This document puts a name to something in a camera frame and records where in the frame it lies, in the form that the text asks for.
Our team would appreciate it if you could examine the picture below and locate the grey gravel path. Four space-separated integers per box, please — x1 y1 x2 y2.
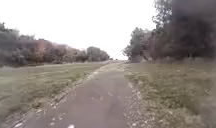
5 60 154 128

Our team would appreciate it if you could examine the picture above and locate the grass verge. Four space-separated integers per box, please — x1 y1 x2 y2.
120 57 216 128

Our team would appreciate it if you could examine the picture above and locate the row of trees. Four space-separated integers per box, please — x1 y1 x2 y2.
0 22 111 68
121 0 216 64

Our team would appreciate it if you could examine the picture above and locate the grass field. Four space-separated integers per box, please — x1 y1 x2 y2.
0 60 111 128

